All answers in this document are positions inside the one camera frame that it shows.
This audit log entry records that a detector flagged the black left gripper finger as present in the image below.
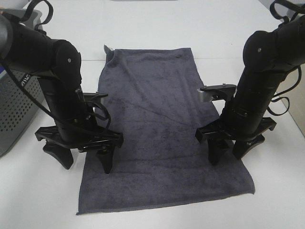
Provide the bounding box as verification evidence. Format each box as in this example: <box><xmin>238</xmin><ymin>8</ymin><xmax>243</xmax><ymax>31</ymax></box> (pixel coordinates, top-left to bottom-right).
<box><xmin>96</xmin><ymin>146</ymin><xmax>115</xmax><ymax>174</ymax></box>
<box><xmin>43</xmin><ymin>142</ymin><xmax>73</xmax><ymax>170</ymax></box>

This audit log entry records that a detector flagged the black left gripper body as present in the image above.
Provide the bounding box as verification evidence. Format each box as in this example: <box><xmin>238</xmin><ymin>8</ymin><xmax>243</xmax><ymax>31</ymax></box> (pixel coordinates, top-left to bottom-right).
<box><xmin>35</xmin><ymin>121</ymin><xmax>123</xmax><ymax>153</ymax></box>

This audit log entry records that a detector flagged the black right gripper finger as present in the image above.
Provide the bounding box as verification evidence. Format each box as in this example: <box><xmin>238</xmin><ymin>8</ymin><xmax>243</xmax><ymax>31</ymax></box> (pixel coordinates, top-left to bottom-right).
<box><xmin>207</xmin><ymin>139</ymin><xmax>234</xmax><ymax>166</ymax></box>
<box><xmin>233</xmin><ymin>135</ymin><xmax>265</xmax><ymax>159</ymax></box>

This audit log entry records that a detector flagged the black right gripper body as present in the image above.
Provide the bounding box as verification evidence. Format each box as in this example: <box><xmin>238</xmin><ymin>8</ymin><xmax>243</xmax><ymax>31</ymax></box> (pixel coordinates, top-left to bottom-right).
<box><xmin>195</xmin><ymin>112</ymin><xmax>276</xmax><ymax>143</ymax></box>

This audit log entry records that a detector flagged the dark grey towel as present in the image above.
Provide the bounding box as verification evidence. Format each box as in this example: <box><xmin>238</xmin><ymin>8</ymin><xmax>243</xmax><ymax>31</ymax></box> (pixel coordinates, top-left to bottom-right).
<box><xmin>78</xmin><ymin>48</ymin><xmax>255</xmax><ymax>214</ymax></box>

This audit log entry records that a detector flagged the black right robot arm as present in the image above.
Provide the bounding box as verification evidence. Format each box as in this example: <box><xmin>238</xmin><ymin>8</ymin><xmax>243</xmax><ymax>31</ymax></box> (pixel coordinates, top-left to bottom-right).
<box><xmin>195</xmin><ymin>17</ymin><xmax>305</xmax><ymax>165</ymax></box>

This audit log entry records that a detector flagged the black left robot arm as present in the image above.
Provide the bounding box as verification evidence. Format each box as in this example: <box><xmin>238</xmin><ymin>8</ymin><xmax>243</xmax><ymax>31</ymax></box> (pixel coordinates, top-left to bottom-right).
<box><xmin>0</xmin><ymin>12</ymin><xmax>215</xmax><ymax>173</ymax></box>

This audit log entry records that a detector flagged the grey perforated plastic basket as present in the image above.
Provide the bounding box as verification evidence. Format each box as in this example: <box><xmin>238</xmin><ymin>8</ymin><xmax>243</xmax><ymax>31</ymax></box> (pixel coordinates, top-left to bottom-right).
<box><xmin>0</xmin><ymin>8</ymin><xmax>44</xmax><ymax>157</ymax></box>

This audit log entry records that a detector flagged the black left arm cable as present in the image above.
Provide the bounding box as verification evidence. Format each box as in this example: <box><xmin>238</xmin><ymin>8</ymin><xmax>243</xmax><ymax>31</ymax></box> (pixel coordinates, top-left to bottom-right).
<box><xmin>0</xmin><ymin>0</ymin><xmax>112</xmax><ymax>134</ymax></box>

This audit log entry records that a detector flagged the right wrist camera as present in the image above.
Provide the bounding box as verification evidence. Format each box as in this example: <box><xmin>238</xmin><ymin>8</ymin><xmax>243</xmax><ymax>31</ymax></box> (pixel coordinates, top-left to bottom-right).
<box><xmin>197</xmin><ymin>83</ymin><xmax>236</xmax><ymax>102</ymax></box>

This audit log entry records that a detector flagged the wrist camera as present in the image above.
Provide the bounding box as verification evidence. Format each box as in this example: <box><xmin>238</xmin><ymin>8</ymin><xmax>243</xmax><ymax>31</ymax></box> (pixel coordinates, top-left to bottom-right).
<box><xmin>83</xmin><ymin>92</ymin><xmax>108</xmax><ymax>107</ymax></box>
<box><xmin>197</xmin><ymin>83</ymin><xmax>236</xmax><ymax>102</ymax></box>

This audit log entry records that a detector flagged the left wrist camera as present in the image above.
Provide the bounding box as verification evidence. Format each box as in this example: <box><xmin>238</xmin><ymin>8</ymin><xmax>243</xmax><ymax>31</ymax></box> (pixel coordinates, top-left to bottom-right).
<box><xmin>83</xmin><ymin>92</ymin><xmax>108</xmax><ymax>107</ymax></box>

